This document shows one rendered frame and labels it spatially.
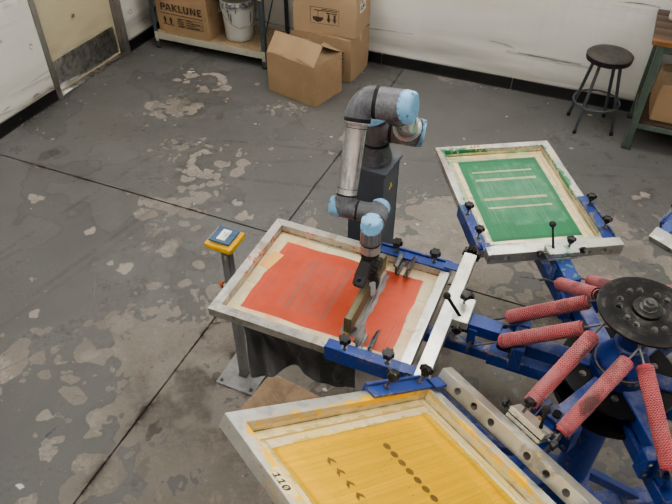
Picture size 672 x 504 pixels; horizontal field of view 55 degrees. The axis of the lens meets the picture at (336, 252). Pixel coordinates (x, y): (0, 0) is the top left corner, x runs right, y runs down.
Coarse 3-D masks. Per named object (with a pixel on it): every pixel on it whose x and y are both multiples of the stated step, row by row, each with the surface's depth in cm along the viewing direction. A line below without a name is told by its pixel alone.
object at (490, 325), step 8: (472, 320) 233; (480, 320) 233; (488, 320) 233; (496, 320) 233; (472, 328) 233; (480, 328) 231; (488, 328) 231; (496, 328) 231; (480, 336) 234; (488, 336) 232; (496, 336) 230
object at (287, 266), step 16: (288, 256) 271; (304, 256) 271; (320, 256) 271; (336, 256) 271; (272, 272) 264; (288, 272) 264; (352, 288) 257; (400, 288) 257; (416, 288) 257; (384, 304) 251; (400, 304) 251
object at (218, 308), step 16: (288, 224) 281; (272, 240) 276; (320, 240) 277; (336, 240) 273; (352, 240) 273; (256, 256) 266; (240, 272) 259; (432, 272) 263; (448, 272) 259; (224, 288) 252; (224, 304) 248; (432, 304) 246; (240, 320) 241; (256, 320) 240; (288, 336) 235; (304, 336) 234; (416, 336) 234; (416, 352) 230
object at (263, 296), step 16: (256, 288) 257; (272, 288) 257; (256, 304) 251; (272, 304) 251; (336, 304) 251; (288, 320) 245; (304, 320) 245; (320, 320) 245; (336, 320) 245; (368, 320) 245; (384, 320) 245; (400, 320) 245; (336, 336) 239; (368, 336) 239; (384, 336) 239
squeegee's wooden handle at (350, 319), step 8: (384, 256) 257; (384, 264) 258; (368, 280) 246; (368, 288) 244; (360, 296) 240; (368, 296) 247; (352, 304) 237; (360, 304) 238; (352, 312) 234; (360, 312) 242; (344, 320) 233; (352, 320) 233; (344, 328) 236; (352, 328) 237
